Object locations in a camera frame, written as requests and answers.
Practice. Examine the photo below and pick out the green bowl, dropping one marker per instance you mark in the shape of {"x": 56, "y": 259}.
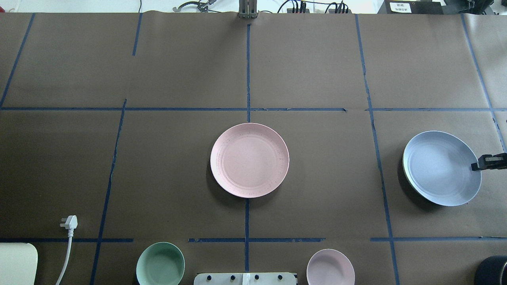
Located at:
{"x": 162, "y": 263}

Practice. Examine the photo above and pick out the black box with label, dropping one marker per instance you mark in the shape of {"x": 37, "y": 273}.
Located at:
{"x": 410, "y": 7}

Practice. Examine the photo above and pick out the dark blue saucepan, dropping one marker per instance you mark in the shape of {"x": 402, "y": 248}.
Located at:
{"x": 492, "y": 271}

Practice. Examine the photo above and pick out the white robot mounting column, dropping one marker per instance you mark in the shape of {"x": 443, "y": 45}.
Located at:
{"x": 255, "y": 278}

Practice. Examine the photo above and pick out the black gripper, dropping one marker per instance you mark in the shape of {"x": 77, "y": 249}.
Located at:
{"x": 492, "y": 161}

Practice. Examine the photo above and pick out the white toaster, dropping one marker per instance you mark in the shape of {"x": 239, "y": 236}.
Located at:
{"x": 18, "y": 263}

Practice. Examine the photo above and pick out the pink plate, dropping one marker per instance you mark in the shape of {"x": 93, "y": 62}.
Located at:
{"x": 249, "y": 160}

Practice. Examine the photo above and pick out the pink bowl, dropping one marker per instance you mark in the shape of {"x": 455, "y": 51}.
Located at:
{"x": 330, "y": 267}

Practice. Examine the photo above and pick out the blue plate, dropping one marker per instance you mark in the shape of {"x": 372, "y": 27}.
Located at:
{"x": 438, "y": 166}

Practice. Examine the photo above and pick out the aluminium frame post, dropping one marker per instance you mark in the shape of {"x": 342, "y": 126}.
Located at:
{"x": 248, "y": 9}

